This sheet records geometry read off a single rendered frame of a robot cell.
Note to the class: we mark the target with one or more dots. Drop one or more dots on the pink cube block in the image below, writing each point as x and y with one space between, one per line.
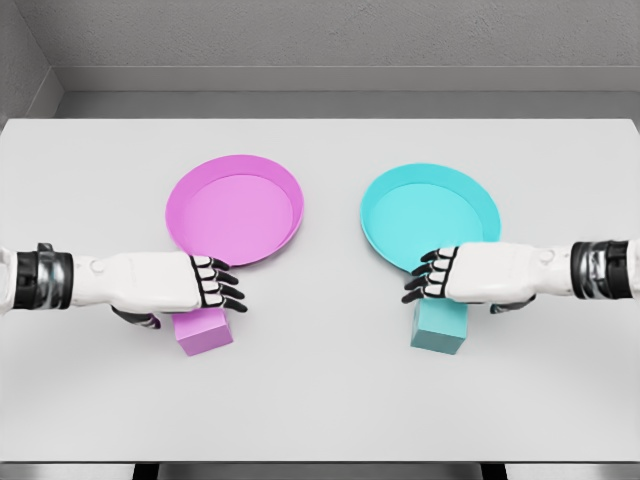
204 334

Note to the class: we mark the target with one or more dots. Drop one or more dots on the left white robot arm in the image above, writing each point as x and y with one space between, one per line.
50 277

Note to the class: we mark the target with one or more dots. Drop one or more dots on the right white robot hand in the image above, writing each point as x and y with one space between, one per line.
487 275

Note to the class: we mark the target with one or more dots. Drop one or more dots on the pink round plate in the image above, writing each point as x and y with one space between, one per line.
235 210

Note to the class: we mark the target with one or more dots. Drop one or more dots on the cyan round plate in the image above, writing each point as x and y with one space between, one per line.
430 207

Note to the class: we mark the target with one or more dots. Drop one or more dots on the cyan cube block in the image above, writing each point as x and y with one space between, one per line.
440 327

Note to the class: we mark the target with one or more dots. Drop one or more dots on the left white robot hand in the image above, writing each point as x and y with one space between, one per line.
160 280

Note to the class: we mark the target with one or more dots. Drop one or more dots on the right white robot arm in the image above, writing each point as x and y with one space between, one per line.
587 270

